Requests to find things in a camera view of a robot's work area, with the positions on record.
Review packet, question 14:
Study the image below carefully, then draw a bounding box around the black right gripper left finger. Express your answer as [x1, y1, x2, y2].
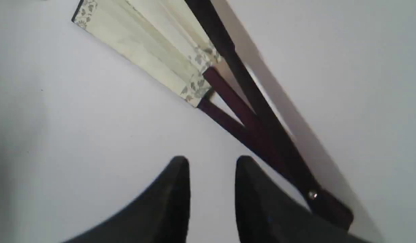
[67, 156, 191, 243]

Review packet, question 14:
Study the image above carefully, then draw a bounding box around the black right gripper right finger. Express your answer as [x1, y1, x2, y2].
[235, 156, 365, 243]

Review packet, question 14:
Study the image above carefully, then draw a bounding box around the cream paper folding fan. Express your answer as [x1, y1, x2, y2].
[72, 0, 354, 230]

